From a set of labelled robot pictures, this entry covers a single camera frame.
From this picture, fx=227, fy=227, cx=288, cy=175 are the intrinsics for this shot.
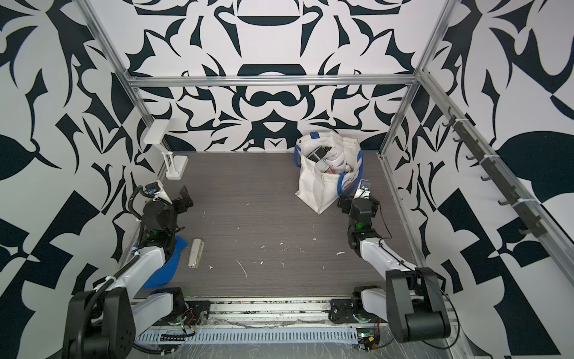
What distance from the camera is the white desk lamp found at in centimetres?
94

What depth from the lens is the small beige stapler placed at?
85 cm

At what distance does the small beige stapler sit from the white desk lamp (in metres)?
0.37
